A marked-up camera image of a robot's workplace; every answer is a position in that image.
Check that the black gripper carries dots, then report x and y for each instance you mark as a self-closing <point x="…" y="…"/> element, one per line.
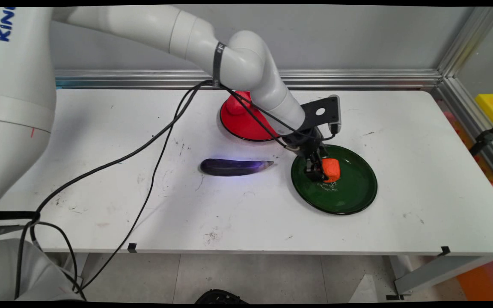
<point x="306" y="139"/>

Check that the orange toy carrot piece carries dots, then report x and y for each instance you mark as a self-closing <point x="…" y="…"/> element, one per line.
<point x="332" y="170"/>

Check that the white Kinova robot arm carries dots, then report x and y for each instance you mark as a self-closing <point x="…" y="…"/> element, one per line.
<point x="246" y="64"/>

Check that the dark green round plate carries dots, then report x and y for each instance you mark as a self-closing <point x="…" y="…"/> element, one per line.
<point x="353" y="194"/>

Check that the purple toy eggplant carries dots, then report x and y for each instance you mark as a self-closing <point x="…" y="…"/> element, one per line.
<point x="233" y="167"/>

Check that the red round plate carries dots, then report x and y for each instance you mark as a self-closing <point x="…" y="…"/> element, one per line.
<point x="240" y="126"/>

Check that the red toy apple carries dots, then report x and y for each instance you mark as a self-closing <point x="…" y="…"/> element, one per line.
<point x="234" y="102"/>

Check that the black tape marker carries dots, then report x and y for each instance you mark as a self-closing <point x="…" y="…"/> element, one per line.
<point x="445" y="250"/>
<point x="132" y="247"/>

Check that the grey table leg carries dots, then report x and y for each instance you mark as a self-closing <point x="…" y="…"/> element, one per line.
<point x="81" y="265"/>
<point x="435" y="273"/>

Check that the black round floor object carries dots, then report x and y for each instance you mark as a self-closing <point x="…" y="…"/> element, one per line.
<point x="221" y="297"/>

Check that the black stand clamp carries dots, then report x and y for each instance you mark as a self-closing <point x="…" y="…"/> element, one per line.
<point x="486" y="137"/>

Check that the orange box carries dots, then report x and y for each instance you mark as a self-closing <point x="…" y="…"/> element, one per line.
<point x="486" y="280"/>

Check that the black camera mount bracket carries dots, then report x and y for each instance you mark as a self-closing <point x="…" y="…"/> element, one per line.
<point x="317" y="112"/>

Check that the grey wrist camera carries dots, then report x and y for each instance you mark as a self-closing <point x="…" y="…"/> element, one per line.
<point x="335" y="112"/>

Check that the horizontal aluminium frame rail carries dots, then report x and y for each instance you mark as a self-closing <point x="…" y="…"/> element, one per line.
<point x="379" y="79"/>

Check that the aluminium side frame rail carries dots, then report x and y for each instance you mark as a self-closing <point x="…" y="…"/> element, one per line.
<point x="473" y="124"/>

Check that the upright aluminium frame post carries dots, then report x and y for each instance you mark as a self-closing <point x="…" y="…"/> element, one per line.
<point x="471" y="40"/>

